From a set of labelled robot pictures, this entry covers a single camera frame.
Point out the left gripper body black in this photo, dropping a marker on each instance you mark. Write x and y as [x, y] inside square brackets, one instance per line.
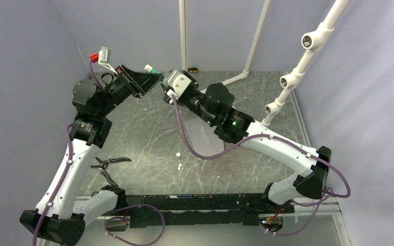
[122, 87]

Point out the green white glue stick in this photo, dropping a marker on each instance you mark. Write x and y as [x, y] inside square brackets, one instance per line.
[148, 68]

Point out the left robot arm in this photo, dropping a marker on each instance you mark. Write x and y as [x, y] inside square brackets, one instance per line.
[57, 218]

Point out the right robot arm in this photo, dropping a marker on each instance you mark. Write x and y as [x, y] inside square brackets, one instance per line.
[240, 129]

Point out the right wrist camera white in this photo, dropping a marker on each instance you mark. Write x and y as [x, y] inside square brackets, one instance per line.
[177, 82]

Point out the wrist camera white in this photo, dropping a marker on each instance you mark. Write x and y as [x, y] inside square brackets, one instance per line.
[177, 82]
[103, 59]

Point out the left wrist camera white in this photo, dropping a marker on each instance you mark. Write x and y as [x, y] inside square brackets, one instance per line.
[103, 59]

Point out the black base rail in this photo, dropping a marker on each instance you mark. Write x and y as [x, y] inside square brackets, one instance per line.
[247, 209]

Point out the white pvc pipe frame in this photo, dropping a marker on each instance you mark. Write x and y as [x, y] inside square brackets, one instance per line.
[249, 36]

